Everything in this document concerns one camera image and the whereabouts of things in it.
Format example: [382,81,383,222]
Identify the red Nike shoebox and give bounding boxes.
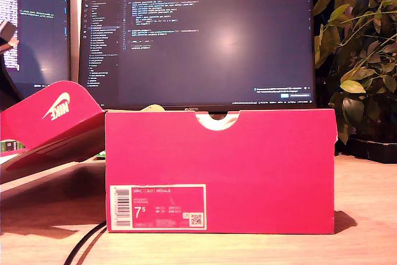
[0,80,337,235]

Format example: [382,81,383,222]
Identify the green patterned box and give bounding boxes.
[0,140,27,154]

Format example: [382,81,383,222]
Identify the computer monitor with purple window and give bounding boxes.
[0,0,72,100]

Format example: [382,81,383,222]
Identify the pale yellow round object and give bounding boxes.
[138,104,166,112]

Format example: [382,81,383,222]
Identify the large Huawei computer monitor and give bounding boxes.
[77,0,318,114]

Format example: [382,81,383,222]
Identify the green leafy plant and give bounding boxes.
[312,0,397,145]

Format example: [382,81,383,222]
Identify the black plant tray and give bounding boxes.
[334,136,397,164]

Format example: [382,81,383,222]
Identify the black cable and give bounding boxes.
[63,223,106,265]
[76,230,108,265]

